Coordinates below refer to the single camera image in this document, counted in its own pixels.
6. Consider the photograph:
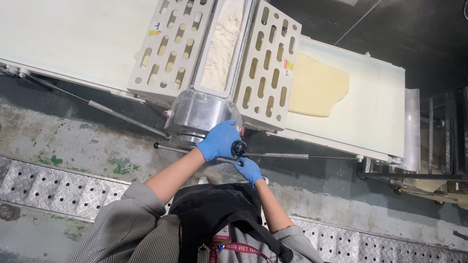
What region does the person's left hand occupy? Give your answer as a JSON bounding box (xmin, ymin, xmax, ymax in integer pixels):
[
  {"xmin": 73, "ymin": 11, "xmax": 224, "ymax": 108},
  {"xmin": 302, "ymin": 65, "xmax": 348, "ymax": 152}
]
[{"xmin": 196, "ymin": 119, "xmax": 243, "ymax": 163}]

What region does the person's right hand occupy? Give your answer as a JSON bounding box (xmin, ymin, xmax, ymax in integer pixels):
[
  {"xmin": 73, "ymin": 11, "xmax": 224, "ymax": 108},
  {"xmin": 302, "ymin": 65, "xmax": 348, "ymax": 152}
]
[{"xmin": 233, "ymin": 157, "xmax": 267, "ymax": 188}]

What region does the black ball knob lever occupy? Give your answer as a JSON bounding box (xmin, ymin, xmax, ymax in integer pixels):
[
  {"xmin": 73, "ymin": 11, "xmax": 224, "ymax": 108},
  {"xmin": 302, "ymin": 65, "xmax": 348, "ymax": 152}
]
[{"xmin": 231, "ymin": 140, "xmax": 248, "ymax": 156}]

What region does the long metal control rod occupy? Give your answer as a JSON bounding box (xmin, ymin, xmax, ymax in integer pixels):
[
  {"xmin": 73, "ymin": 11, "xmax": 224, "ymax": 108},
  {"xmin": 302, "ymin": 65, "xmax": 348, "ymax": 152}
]
[{"xmin": 153, "ymin": 142, "xmax": 361, "ymax": 167}]

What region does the steel roller housing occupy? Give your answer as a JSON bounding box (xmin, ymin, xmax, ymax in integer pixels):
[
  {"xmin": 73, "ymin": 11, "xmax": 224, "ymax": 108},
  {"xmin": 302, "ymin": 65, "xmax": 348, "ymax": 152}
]
[{"xmin": 164, "ymin": 89, "xmax": 245, "ymax": 145}]

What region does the white flour tray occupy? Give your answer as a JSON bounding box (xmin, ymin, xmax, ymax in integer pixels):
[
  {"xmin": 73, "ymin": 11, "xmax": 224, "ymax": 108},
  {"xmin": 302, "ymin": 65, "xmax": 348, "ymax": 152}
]
[{"xmin": 193, "ymin": 0, "xmax": 254, "ymax": 99}]

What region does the black apron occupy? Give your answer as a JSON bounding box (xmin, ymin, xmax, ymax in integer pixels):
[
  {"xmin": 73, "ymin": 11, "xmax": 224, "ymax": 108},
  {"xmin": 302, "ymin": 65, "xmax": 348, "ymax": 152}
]
[{"xmin": 169, "ymin": 183, "xmax": 294, "ymax": 263}]

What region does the perforated white safety guard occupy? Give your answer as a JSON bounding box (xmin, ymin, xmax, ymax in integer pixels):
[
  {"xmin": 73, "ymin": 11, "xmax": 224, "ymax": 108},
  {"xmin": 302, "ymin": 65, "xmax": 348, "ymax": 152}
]
[
  {"xmin": 127, "ymin": 0, "xmax": 215, "ymax": 104},
  {"xmin": 234, "ymin": 0, "xmax": 302, "ymax": 132}
]

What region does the white flour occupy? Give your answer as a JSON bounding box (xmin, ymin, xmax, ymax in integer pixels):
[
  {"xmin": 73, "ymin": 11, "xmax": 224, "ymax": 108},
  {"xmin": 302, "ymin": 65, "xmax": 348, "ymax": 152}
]
[{"xmin": 200, "ymin": 0, "xmax": 245, "ymax": 92}]

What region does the flat yellow dough sheet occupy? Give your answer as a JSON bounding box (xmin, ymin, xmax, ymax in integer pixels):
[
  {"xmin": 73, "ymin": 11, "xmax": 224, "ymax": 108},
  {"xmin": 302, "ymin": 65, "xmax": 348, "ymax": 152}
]
[{"xmin": 288, "ymin": 53, "xmax": 350, "ymax": 118}]

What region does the grey metal support brace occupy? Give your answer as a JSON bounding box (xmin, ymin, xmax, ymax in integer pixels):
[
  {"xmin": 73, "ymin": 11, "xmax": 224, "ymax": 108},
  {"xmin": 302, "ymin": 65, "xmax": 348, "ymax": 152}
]
[{"xmin": 22, "ymin": 71, "xmax": 169, "ymax": 139}]

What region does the grey striped shirt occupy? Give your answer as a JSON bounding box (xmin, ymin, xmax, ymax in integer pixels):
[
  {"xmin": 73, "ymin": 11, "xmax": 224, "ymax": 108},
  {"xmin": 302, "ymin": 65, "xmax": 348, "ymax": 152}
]
[{"xmin": 69, "ymin": 181, "xmax": 324, "ymax": 263}]

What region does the steel end catch roller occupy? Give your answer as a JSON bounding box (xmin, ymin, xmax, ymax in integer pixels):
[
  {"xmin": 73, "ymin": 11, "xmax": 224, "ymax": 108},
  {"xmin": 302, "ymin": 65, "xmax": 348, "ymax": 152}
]
[{"xmin": 401, "ymin": 88, "xmax": 421, "ymax": 172}]

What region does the white dough sheeter machine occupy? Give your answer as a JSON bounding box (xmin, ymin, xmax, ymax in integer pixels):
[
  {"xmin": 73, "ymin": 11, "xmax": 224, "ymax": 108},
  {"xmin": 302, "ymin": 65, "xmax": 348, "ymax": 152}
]
[{"xmin": 0, "ymin": 0, "xmax": 421, "ymax": 172}]

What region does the perforated metal drain grate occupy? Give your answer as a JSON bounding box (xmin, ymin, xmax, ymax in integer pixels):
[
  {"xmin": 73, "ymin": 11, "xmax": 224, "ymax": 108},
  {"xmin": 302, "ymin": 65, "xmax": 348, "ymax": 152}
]
[{"xmin": 0, "ymin": 155, "xmax": 468, "ymax": 263}]

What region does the red lanyard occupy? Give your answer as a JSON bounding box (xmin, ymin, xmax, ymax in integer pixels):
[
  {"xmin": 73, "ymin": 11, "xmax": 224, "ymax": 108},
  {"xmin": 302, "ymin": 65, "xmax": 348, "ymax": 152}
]
[{"xmin": 208, "ymin": 241, "xmax": 275, "ymax": 263}]

